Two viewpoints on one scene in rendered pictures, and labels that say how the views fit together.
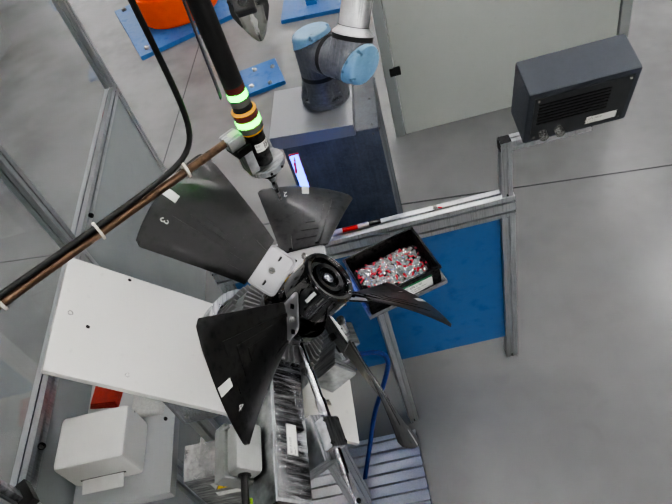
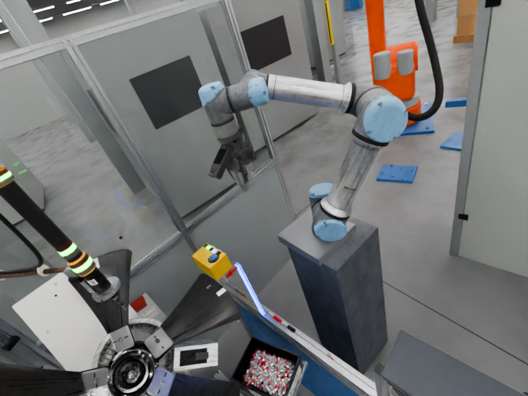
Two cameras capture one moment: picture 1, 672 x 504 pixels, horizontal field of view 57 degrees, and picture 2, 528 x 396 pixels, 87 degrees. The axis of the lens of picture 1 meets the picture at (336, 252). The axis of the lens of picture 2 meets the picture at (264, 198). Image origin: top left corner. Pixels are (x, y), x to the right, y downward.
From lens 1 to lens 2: 110 cm
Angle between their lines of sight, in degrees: 38
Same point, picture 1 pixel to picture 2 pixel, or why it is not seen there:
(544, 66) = (421, 359)
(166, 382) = (64, 347)
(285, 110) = (302, 222)
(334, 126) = (309, 252)
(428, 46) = (499, 214)
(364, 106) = (346, 249)
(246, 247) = (113, 317)
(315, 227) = (186, 325)
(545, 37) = not seen: outside the picture
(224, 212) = not seen: hidden behind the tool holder
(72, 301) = (62, 278)
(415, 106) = (471, 243)
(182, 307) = not seen: hidden behind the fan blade
